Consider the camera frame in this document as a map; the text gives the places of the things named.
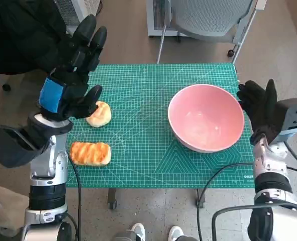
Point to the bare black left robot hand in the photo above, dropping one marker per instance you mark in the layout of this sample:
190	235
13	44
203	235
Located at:
73	98

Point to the grey mesh chair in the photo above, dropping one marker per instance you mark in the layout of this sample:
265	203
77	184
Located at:
208	17

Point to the pink bowl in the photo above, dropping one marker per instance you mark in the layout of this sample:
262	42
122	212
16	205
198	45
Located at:
206	118

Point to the black chair caster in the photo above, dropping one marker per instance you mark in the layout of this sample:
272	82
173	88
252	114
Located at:
6	87

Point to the white grille cabinet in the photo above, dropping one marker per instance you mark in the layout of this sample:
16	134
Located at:
70	11

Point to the white air purifier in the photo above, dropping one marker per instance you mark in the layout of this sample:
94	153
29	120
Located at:
158	15

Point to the green cutting mat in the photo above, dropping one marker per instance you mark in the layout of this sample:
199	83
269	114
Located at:
138	150

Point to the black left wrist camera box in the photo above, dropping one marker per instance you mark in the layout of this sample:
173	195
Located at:
10	148

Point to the round toy bread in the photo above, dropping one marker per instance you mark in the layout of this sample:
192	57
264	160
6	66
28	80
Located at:
101	116

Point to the white shoe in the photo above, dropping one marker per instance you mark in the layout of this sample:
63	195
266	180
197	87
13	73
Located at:
138	231
176	232

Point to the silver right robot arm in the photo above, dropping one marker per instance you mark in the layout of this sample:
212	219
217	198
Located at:
271	183

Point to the rectangular toy bread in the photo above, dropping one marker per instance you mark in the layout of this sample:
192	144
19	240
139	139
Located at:
90	153

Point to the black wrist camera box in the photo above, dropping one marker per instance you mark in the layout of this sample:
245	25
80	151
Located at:
10	148
292	115

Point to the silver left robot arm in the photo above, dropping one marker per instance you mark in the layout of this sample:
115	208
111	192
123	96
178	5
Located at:
47	165

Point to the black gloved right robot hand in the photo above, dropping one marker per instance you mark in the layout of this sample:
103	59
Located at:
262	115

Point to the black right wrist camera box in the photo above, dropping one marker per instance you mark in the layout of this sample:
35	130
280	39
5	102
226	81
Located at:
292	115

